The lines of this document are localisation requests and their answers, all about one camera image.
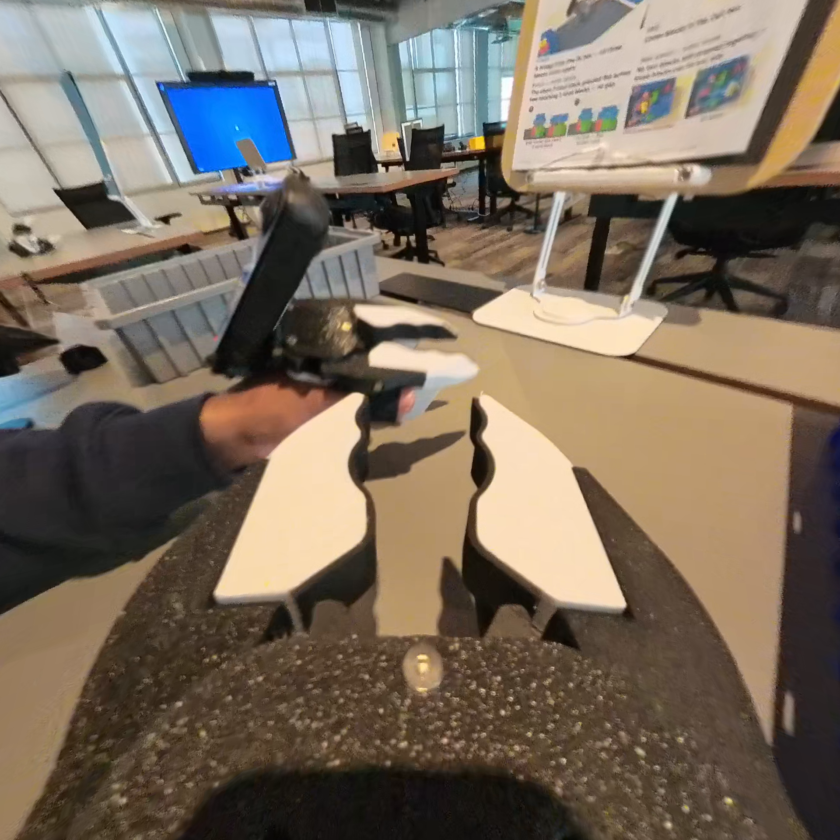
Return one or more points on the small black object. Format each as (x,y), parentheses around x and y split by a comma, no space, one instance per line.
(82,359)

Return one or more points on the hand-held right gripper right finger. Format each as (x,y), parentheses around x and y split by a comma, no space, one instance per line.
(544,525)

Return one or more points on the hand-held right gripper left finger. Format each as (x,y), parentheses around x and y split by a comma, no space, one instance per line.
(302,518)

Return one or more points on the white board stand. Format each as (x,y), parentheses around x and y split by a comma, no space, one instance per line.
(577,315)

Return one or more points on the instruction sheet on white stand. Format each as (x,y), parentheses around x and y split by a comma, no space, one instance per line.
(663,79)

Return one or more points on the large blue screen monitor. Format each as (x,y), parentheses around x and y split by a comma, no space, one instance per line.
(223,121)

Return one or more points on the person's left hand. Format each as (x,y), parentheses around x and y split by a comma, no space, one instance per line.
(262,420)

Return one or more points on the wooden office desk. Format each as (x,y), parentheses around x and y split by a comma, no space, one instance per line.
(367,180)

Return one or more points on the grey plastic bin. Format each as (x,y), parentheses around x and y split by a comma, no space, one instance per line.
(170,308)

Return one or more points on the person's left forearm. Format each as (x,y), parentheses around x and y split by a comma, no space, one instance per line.
(98,479)

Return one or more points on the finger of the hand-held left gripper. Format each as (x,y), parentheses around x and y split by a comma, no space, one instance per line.
(426,367)
(407,321)

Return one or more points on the blue plastic bin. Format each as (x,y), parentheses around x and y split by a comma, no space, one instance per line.
(810,590)

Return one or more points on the black flat mat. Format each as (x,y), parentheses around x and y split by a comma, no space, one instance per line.
(439,292)

